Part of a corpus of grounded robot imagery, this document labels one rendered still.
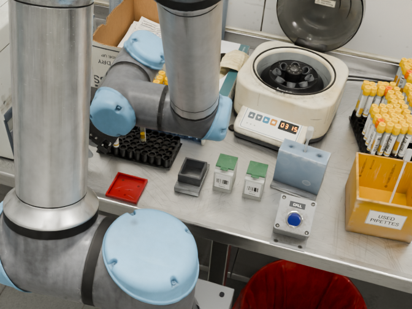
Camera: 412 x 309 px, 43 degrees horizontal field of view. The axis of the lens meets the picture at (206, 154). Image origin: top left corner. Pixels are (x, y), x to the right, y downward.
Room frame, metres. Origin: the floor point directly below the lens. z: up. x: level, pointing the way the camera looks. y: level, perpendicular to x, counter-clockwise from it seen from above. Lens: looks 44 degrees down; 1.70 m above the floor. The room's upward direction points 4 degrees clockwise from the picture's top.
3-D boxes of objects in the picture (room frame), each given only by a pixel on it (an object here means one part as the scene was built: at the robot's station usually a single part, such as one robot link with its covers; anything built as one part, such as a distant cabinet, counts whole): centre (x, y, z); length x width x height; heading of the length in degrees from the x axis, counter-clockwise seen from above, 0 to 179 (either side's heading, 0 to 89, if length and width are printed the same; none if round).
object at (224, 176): (0.77, -0.04, 0.91); 0.05 x 0.04 x 0.07; 167
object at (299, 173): (0.79, -0.20, 0.92); 0.10 x 0.07 x 0.10; 69
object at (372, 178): (0.72, -0.36, 0.93); 0.13 x 0.13 x 0.10; 82
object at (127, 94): (0.67, 0.13, 1.16); 0.11 x 0.11 x 0.08; 82
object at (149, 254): (0.38, 0.06, 1.12); 0.13 x 0.12 x 0.14; 82
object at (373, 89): (1.01, -0.38, 0.93); 0.02 x 0.02 x 0.11
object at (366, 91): (1.01, -0.37, 0.94); 0.02 x 0.02 x 0.11
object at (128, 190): (0.74, 0.16, 0.88); 0.07 x 0.07 x 0.01; 77
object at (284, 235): (0.68, -0.18, 0.92); 0.13 x 0.07 x 0.08; 167
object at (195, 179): (0.78, 0.03, 0.89); 0.09 x 0.05 x 0.04; 167
